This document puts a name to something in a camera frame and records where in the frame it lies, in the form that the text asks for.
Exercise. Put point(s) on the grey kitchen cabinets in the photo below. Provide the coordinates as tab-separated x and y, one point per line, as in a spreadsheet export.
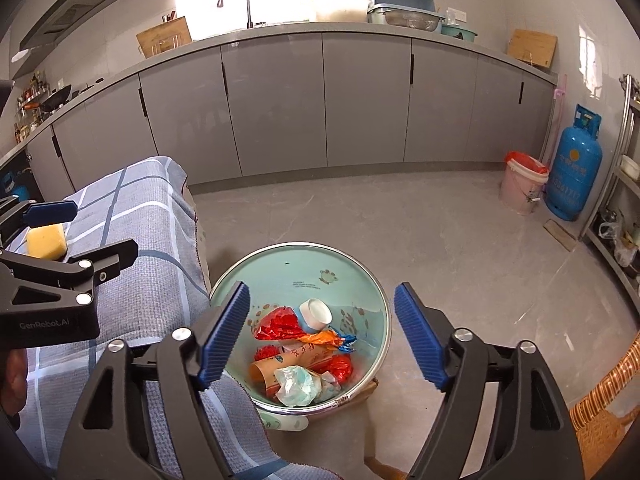
297	99

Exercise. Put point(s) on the wooden cutting board left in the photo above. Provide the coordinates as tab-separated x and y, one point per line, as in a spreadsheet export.
164	37

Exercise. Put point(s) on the white paper cup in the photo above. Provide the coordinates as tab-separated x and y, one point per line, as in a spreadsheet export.
314	316

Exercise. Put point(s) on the white pot on counter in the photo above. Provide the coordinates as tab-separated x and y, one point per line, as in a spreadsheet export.
342	11

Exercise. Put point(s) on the green enamel basin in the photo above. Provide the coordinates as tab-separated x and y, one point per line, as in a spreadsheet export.
286	275

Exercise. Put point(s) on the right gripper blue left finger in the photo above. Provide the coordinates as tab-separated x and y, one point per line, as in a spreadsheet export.
215	333

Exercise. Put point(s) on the pink bucket with red bag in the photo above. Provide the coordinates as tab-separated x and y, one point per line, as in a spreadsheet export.
523	180

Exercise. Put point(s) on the green bowl on counter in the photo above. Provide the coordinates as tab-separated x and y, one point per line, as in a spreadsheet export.
456	31

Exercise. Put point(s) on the blue gas cylinder right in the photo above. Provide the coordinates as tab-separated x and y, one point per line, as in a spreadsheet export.
575	165

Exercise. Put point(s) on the wicker chair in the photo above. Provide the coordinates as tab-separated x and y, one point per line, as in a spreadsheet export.
599	432

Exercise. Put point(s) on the curved kitchen faucet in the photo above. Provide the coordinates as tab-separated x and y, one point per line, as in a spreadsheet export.
234	14

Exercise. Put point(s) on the range hood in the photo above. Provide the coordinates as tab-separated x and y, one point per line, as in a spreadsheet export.
60	20

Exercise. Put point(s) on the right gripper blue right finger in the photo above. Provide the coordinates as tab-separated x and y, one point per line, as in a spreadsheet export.
428	331

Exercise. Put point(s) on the red plastic bag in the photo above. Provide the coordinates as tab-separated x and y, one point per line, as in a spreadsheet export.
278	331

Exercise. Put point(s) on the metal shelf rack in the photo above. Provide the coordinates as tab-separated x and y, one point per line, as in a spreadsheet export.
613	226

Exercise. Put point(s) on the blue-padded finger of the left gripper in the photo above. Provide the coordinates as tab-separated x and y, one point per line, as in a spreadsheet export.
17	215

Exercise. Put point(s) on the blue gas cylinder left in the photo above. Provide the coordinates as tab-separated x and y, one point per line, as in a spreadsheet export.
12	183

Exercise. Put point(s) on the crumpled white tissue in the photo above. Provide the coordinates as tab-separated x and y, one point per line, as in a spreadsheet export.
299	387

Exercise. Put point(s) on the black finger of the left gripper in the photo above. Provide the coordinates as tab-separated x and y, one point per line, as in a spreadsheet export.
102	264

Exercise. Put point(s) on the blue gas cylinder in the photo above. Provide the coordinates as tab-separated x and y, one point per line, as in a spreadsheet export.
575	165
12	183

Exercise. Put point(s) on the brown paper cup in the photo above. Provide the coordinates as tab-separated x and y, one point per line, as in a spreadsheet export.
309	356

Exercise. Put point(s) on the wooden cutting board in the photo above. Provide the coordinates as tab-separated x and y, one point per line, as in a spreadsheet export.
533	48
164	37

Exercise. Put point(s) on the yellow sponge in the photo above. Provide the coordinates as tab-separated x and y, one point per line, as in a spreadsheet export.
46	242

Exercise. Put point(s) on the wooden cutting board right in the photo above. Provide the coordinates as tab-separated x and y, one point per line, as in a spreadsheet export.
533	48

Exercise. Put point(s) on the black wok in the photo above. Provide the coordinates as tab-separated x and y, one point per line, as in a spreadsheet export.
56	99

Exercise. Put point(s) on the blue dish rack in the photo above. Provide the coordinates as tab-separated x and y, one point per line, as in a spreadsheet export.
417	14

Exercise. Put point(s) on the orange blue wrapper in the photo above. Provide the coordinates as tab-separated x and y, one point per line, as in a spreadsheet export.
331	338

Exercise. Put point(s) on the spice rack with bottles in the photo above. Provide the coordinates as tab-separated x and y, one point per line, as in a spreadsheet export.
28	114

